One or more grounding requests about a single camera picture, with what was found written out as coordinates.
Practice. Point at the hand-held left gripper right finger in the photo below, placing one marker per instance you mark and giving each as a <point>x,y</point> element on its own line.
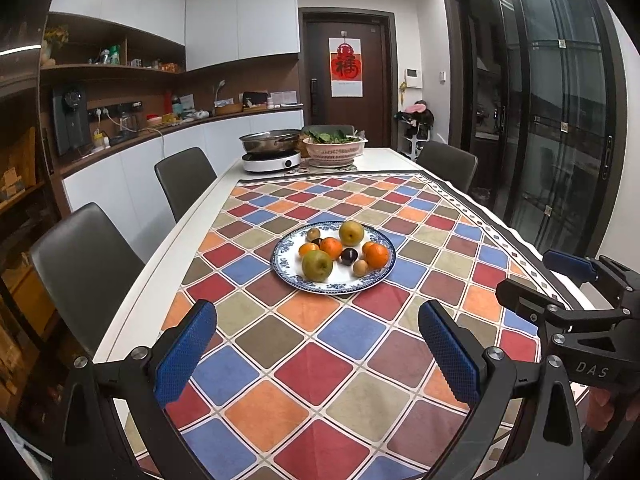
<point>447,355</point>

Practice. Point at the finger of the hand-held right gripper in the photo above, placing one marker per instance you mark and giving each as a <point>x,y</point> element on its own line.
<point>570,265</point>
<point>530,300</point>

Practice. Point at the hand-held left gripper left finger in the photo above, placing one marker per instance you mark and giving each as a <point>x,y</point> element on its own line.
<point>185,355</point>

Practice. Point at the brown kiwi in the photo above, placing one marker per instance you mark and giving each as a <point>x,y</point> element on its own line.
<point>360,268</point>
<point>313,234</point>

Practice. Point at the blue rimmed white plate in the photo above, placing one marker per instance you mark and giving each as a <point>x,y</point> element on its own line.
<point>345,279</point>

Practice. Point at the yellow pear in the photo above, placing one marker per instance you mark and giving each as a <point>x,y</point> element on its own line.
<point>351,232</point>

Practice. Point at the large orange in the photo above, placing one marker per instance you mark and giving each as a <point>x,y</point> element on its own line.
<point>331,248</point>

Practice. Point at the large green pear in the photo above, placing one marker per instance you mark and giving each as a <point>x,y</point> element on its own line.
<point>317,266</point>

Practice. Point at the small orange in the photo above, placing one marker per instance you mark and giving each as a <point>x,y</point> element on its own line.
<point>306,249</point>

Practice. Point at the person's right hand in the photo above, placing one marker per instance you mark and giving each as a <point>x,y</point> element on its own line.
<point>600,407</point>

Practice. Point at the colourful checkered tablecloth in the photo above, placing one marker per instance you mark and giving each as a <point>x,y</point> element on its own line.
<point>320,360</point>

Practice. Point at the grey dining chair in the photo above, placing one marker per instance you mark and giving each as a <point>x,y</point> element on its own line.
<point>320,128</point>
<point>447,162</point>
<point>85,260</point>
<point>185,180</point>

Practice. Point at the black framed glass sliding door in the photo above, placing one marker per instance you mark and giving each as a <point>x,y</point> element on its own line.
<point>550,110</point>

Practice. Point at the white base cabinets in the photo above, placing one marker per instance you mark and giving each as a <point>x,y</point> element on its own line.
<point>135,175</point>

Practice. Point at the white induction cooker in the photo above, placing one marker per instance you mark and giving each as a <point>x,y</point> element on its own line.
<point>270,163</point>

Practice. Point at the child chair with pink cloth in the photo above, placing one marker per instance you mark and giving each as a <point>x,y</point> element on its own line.
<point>415,120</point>

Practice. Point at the steel pot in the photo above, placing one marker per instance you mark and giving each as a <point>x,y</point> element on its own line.
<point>270,142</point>

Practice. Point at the small yellow bottle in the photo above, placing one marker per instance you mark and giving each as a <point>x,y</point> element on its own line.
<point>101,140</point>

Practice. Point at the pink plastic basket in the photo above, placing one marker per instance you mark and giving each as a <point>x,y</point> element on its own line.
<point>332,154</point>

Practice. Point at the white intercom panel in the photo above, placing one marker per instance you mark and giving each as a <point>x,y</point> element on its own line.
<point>412,78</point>

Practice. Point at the dark brown door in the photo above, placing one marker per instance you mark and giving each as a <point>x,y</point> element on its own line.
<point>375,110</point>

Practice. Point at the green leafy vegetables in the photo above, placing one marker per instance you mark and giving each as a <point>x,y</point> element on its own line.
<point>330,136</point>

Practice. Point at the wicker tray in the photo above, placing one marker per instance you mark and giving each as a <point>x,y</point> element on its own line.
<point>228,110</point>

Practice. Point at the white gooseneck lamp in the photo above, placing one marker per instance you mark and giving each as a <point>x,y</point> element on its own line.
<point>220,90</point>

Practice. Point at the yellow flowers in vase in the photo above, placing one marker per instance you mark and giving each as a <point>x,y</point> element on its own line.
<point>55,40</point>

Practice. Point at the wall power outlet strip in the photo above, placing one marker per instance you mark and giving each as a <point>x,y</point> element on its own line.
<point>115,110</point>

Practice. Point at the red and white wall calendar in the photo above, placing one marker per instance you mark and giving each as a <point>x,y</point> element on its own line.
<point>345,67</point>

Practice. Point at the white wall cabinets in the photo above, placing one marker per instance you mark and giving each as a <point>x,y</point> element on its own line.
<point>225,20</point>

